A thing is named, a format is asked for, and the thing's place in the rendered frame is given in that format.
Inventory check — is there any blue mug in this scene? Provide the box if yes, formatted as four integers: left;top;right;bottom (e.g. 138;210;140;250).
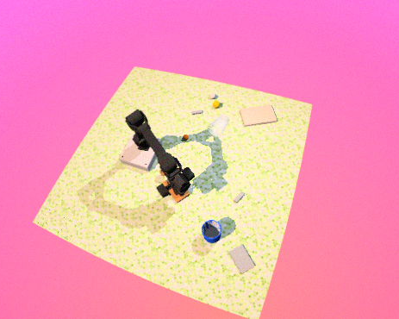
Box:
202;220;221;243

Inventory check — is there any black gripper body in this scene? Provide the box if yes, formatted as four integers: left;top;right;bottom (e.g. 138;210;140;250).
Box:
157;167;195;198

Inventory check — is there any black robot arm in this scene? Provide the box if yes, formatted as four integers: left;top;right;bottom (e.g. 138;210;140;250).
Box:
125;110;190;195

